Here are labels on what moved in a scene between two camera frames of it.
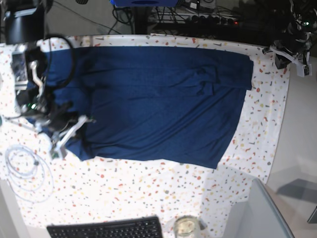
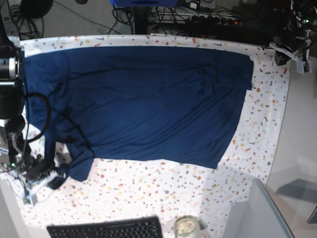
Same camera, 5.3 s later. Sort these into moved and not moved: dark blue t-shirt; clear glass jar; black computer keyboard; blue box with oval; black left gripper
Moved: black left gripper; dark blue t-shirt
Not moved: black computer keyboard; blue box with oval; clear glass jar
